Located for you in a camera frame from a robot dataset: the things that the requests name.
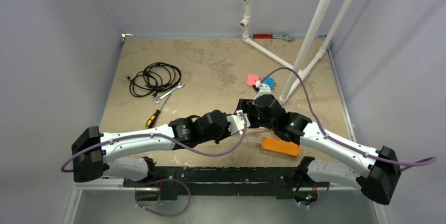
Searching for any blue plug adapter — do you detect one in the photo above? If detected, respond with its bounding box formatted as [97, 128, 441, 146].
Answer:
[263, 77, 277, 90]

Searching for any pink plug adapter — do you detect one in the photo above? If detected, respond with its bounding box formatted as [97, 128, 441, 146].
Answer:
[246, 74, 260, 87]

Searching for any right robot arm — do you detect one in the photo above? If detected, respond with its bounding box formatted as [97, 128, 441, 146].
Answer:
[236, 94, 402, 205]

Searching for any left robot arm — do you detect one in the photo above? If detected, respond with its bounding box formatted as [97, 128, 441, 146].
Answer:
[69, 110, 251, 187]

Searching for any orange power strip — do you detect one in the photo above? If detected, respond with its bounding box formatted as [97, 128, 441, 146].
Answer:
[260, 137, 301, 157]

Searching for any silver open-end wrench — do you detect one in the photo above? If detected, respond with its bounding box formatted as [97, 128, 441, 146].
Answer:
[152, 82, 185, 104]

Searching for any yellow black screwdriver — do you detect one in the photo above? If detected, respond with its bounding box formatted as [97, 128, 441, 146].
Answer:
[145, 95, 170, 129]

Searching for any black base beam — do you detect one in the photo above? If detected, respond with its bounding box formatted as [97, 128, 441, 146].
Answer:
[123, 157, 327, 205]

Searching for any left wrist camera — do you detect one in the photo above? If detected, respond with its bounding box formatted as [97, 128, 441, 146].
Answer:
[226, 110, 250, 135]

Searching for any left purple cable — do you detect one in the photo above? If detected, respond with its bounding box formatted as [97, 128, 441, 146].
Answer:
[60, 113, 249, 217]

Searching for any purple cable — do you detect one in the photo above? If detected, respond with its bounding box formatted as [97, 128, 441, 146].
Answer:
[60, 113, 249, 217]
[259, 67, 438, 209]

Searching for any white pipe frame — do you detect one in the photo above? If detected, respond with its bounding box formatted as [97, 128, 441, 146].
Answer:
[239, 0, 368, 105]

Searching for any red handled wrench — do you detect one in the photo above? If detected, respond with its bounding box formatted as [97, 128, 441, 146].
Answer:
[249, 33, 294, 42]

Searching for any black coiled cable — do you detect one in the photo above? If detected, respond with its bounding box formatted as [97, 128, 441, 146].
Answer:
[127, 62, 182, 98]

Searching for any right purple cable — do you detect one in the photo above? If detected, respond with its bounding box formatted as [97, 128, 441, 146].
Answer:
[259, 67, 438, 209]

